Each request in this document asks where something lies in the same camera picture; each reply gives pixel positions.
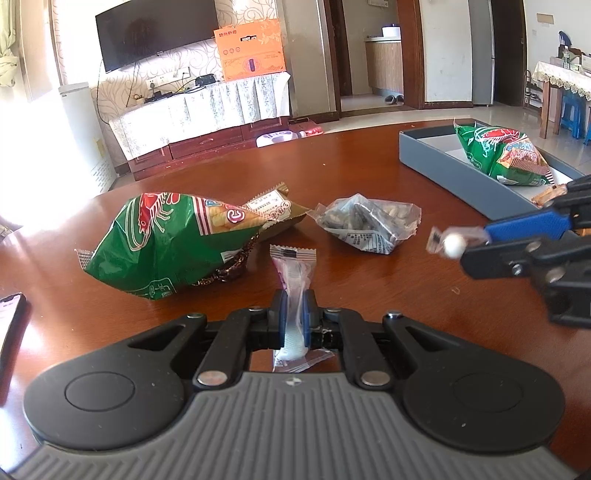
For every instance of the green prawn cracker bag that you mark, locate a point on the green prawn cracker bag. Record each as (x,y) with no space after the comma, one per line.
(505,155)
(162,242)

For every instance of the wooden kitchen cabinet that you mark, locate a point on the wooden kitchen cabinet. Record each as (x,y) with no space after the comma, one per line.
(385,66)

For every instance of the blue plastic stool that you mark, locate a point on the blue plastic stool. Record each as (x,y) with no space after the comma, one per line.
(572,114)

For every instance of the small white candy wrapper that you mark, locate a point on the small white candy wrapper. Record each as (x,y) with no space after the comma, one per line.
(453,242)

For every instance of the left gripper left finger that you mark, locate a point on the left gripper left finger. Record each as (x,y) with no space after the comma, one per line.
(130,391)

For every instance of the smartphone with purple screen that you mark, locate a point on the smartphone with purple screen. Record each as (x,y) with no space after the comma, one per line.
(13,316)

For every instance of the black router box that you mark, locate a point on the black router box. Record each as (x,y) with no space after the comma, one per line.
(204,80)

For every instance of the white chest freezer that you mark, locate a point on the white chest freezer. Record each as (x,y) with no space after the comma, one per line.
(74,158)

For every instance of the orange cardboard box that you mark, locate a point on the orange cardboard box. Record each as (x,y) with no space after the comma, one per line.
(250,49)

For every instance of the black flat television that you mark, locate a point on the black flat television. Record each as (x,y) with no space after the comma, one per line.
(135,30)

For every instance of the clear sunflower seed bag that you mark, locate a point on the clear sunflower seed bag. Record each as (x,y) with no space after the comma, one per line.
(369,225)

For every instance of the dark red TV cabinet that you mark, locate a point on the dark red TV cabinet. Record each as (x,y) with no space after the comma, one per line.
(209,146)

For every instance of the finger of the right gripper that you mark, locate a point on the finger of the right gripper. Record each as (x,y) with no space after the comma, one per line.
(531,221)
(520,258)

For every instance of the grey shallow box tray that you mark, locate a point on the grey shallow box tray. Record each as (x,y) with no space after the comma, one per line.
(436,153)

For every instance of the tied beige curtain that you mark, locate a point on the tied beige curtain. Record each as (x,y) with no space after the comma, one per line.
(9,61)

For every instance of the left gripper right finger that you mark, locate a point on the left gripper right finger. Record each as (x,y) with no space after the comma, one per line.
(463,395)

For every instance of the gold brown pastry packet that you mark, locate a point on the gold brown pastry packet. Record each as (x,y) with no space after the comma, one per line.
(281,213)

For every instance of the dining table with cloth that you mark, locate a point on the dining table with cloth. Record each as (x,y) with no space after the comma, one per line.
(556,82)

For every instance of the yellow bread packet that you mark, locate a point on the yellow bread packet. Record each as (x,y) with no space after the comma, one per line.
(549,194)

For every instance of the white lace tablecloth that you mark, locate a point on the white lace tablecloth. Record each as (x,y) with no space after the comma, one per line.
(215,107)

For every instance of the pair of slippers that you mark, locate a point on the pair of slippers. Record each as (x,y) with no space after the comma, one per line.
(394,99)

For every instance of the grey refrigerator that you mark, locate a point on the grey refrigerator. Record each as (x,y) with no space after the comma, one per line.
(483,52)

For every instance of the clear white candy packet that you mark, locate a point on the clear white candy packet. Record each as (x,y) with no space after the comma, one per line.
(295,268)

